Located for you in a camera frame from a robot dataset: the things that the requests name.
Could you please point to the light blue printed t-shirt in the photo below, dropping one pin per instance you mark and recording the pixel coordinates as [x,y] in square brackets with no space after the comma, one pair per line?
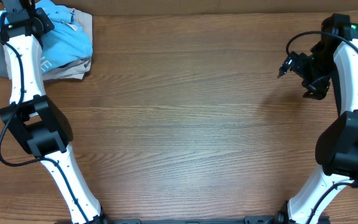
[25,48]

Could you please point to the cardboard wall panel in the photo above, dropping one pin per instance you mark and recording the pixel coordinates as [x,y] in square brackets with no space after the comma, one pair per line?
[186,7]

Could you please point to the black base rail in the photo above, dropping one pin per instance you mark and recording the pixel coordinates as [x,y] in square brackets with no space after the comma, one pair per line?
[246,220]

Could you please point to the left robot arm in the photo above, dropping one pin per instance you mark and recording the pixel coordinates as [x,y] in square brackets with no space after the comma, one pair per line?
[36,123]

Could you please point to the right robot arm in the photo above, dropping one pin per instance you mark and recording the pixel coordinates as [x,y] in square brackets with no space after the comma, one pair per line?
[336,150]

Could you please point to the folded grey garment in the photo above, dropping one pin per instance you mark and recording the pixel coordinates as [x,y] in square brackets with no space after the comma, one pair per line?
[3,66]

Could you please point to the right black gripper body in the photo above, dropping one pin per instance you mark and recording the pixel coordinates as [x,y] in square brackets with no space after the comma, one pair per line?
[299,66]

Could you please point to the folded beige garment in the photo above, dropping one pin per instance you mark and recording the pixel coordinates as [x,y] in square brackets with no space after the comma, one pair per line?
[68,49]

